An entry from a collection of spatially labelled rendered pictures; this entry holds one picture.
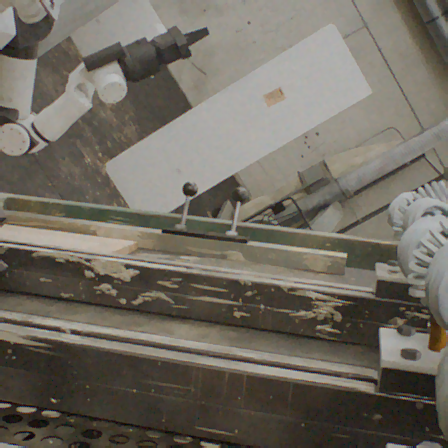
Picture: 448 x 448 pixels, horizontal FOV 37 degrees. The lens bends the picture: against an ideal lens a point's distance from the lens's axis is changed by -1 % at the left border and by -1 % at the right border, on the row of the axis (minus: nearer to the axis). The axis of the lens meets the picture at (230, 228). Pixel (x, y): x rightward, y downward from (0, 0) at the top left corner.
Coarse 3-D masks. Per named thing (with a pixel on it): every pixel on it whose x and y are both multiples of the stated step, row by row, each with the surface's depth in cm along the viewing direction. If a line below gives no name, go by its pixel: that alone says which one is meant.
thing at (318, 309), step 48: (432, 192) 90; (0, 240) 108; (0, 288) 105; (48, 288) 103; (96, 288) 102; (144, 288) 100; (192, 288) 98; (240, 288) 97; (288, 288) 96; (336, 288) 98; (384, 288) 93; (336, 336) 95
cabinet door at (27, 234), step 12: (0, 228) 150; (12, 228) 152; (24, 228) 153; (36, 228) 155; (24, 240) 141; (36, 240) 142; (48, 240) 143; (60, 240) 144; (72, 240) 146; (84, 240) 146; (96, 240) 147; (108, 240) 148; (120, 240) 150; (120, 252) 140
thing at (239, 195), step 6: (234, 192) 154; (240, 192) 153; (246, 192) 154; (234, 198) 154; (240, 198) 154; (246, 198) 154; (234, 210) 154; (234, 216) 153; (234, 222) 152; (234, 228) 152; (228, 234) 150; (234, 234) 150
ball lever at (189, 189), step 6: (186, 186) 156; (192, 186) 156; (186, 192) 156; (192, 192) 156; (186, 198) 156; (186, 204) 155; (186, 210) 155; (180, 222) 154; (174, 228) 153; (180, 228) 153; (186, 228) 153
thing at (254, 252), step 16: (16, 224) 159; (32, 224) 158; (48, 224) 157; (64, 224) 157; (80, 224) 156; (96, 224) 156; (112, 224) 158; (128, 240) 154; (144, 240) 153; (160, 240) 152; (176, 240) 152; (192, 240) 151; (208, 240) 150; (208, 256) 150; (224, 256) 150; (240, 256) 149; (256, 256) 148; (272, 256) 147; (288, 256) 147; (304, 256) 146; (320, 256) 145; (336, 256) 145; (336, 272) 145
